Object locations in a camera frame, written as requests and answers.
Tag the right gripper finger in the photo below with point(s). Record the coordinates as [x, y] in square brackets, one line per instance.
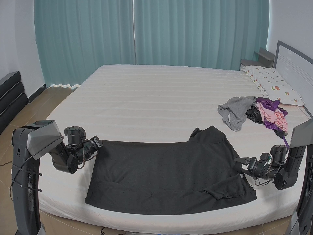
[243, 160]

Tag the bed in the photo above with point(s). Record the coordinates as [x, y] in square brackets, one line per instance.
[146, 101]

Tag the pile of clothes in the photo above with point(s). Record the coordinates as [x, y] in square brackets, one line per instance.
[271, 116]

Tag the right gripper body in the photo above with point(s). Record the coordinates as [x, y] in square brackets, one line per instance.
[256, 169]

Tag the grey garment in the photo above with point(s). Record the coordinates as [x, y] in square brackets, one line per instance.
[237, 111]

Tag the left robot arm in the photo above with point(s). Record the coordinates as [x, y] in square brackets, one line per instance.
[24, 192]

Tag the grey bedside table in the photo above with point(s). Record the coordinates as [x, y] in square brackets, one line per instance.
[264, 57]

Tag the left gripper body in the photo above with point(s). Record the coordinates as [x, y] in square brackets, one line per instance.
[94, 148]

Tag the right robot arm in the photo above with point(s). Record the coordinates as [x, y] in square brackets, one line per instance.
[293, 165]

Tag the blue-green curtain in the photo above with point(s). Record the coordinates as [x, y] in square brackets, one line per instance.
[200, 26]
[85, 33]

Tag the black T-shirt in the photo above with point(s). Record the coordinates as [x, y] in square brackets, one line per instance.
[159, 170]

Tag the white printed pillow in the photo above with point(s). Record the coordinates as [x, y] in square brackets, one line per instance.
[271, 82]

